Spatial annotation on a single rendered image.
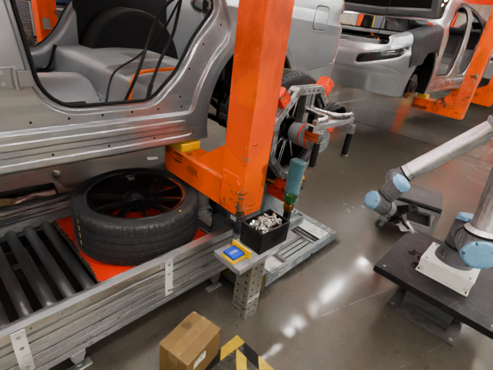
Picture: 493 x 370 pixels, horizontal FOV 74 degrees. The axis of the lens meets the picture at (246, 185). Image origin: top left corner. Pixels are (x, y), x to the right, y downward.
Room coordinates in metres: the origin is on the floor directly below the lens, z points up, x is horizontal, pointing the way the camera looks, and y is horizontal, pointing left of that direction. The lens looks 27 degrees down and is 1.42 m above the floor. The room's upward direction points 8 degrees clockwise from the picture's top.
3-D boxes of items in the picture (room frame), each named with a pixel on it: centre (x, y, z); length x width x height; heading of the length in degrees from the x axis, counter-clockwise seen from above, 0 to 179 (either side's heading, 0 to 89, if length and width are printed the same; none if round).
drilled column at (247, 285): (1.27, -0.08, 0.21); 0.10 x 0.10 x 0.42; 49
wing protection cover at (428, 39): (4.52, -1.91, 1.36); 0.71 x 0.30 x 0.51; 139
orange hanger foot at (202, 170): (1.71, 0.27, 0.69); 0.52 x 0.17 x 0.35; 49
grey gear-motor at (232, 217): (1.83, 0.10, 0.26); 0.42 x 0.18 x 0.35; 49
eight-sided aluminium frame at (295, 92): (1.88, -0.26, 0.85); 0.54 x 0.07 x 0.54; 139
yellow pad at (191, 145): (1.83, 0.40, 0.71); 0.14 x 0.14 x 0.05; 49
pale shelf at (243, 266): (1.30, -0.10, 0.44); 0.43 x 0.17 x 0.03; 139
